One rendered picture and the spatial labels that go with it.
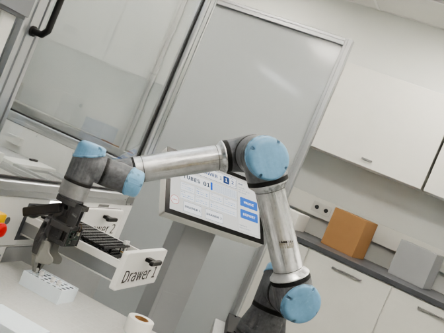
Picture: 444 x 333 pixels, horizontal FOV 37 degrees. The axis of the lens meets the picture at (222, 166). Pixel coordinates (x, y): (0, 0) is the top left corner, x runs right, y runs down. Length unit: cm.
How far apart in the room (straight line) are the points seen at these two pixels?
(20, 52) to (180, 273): 150
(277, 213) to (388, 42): 392
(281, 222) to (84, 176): 55
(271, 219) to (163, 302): 118
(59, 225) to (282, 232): 60
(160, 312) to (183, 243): 31
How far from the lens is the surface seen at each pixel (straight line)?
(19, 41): 167
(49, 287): 177
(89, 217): 226
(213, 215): 280
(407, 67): 556
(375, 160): 508
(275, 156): 179
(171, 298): 293
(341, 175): 547
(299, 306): 190
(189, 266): 291
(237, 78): 369
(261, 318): 204
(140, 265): 193
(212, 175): 289
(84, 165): 172
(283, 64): 363
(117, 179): 173
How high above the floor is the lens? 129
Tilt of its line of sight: 2 degrees down
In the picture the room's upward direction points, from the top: 23 degrees clockwise
